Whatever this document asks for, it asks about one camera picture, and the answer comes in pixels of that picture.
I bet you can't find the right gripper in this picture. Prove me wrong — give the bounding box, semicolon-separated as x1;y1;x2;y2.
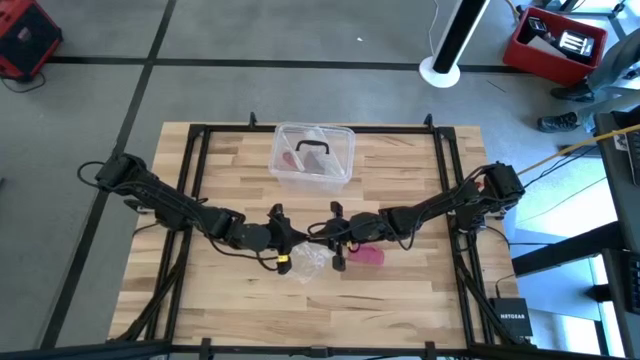
312;201;374;273

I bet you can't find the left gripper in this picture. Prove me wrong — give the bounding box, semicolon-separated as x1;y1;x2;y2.
259;202;310;275

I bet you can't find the pink elastic bandage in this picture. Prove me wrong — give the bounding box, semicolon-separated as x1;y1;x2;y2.
347;243;386;267

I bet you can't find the clear plastic bag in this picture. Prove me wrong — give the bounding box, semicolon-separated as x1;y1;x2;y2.
287;241;334;285

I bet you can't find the clear plastic storage box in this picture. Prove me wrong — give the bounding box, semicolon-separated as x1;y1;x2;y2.
268;121;357;190

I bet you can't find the clear lid with black handle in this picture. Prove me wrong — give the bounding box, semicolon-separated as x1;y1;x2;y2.
271;121;357;181

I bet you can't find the grey bandage roll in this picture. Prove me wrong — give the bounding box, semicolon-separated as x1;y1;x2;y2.
301;148;331;176

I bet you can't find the red bandage roll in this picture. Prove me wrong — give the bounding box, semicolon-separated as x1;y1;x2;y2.
281;148;302;174

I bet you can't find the black pole with white base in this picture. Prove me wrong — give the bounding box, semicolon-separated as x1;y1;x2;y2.
418;0;494;90

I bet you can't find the black desk crossbar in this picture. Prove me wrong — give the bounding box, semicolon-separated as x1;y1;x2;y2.
510;221;624;278

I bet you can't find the person's black shoe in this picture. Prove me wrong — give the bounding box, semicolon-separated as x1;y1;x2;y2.
549;82;596;104
537;110;581;134

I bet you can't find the red plastic crate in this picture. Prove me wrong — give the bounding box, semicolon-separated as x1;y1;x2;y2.
502;5;609;87

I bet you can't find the black desk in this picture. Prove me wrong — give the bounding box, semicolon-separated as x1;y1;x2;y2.
593;108;640;360

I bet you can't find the small black device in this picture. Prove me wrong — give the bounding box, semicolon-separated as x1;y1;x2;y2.
524;15;550;39

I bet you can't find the black keyboard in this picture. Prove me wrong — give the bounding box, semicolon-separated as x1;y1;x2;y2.
623;248;640;317

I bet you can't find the silver toaster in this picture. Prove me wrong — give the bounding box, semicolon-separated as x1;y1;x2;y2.
556;28;597;65

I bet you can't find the person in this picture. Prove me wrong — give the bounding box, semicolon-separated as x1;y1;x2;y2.
537;27;640;134

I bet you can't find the red and black case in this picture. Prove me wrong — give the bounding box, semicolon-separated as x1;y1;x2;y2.
0;0;65;82

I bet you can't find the black metal table frame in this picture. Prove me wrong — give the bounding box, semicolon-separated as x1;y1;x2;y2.
0;112;640;360

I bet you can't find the black clamp bracket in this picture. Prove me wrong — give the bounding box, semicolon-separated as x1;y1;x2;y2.
123;198;152;214

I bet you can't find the black cable bundle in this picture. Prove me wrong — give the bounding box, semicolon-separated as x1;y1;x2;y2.
117;227;194;346
452;234;507;347

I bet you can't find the black Netgear network switch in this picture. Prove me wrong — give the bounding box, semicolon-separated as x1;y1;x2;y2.
488;296;535;338

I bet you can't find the yellow cable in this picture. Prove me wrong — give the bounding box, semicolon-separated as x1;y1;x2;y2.
517;123;640;176

